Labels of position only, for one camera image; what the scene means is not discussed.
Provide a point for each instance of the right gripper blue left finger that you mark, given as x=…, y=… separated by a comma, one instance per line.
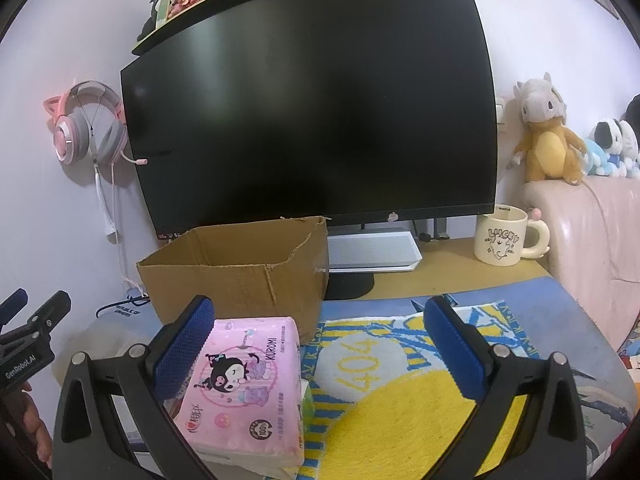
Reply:
x=89, y=442

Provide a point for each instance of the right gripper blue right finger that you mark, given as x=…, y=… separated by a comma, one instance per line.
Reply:
x=549, y=440

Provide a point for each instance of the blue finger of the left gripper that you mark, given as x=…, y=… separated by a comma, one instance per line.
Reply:
x=12, y=305
x=40, y=323

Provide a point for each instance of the pink Kuromi tissue pack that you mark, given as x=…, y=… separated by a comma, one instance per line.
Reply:
x=244, y=402

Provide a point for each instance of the green white medicine box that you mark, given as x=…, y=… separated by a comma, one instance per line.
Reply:
x=306, y=409

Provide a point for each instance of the person's left hand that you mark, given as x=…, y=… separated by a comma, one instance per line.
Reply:
x=35, y=426

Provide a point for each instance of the light blue desk mat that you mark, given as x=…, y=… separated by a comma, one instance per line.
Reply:
x=555, y=325

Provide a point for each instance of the yellow blue 404 towel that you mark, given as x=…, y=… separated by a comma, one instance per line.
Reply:
x=384, y=403

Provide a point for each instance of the cream cartoon mug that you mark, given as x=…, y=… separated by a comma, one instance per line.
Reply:
x=508, y=235

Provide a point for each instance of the pink cat-ear headset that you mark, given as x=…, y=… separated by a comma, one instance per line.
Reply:
x=72, y=132

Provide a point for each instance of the pink sofa blanket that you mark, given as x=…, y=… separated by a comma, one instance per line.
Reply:
x=594, y=246

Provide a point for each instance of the brown cardboard box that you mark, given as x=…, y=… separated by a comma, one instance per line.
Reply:
x=248, y=270

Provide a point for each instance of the white console under monitor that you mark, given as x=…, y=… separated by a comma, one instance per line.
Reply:
x=373, y=252

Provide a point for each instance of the Cubone plush toy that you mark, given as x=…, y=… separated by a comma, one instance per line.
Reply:
x=549, y=150

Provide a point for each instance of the black curved monitor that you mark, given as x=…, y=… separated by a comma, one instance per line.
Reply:
x=353, y=110

